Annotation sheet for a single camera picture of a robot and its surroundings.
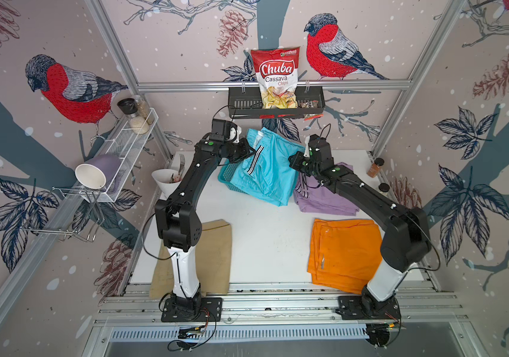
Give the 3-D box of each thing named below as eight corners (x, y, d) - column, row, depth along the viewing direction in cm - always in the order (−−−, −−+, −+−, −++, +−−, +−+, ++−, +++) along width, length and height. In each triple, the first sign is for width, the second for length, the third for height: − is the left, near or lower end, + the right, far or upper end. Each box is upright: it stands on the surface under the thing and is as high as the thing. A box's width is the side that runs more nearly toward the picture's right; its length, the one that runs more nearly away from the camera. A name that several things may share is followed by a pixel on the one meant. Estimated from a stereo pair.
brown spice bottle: (368, 177, 112) (377, 163, 104) (366, 171, 115) (374, 158, 106) (376, 177, 112) (385, 163, 104) (374, 171, 115) (382, 158, 106)
